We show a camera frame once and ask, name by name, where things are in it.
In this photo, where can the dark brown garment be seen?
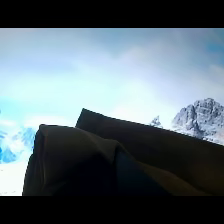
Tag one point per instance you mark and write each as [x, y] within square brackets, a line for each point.
[160, 146]

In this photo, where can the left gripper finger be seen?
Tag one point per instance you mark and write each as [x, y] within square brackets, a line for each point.
[133, 180]

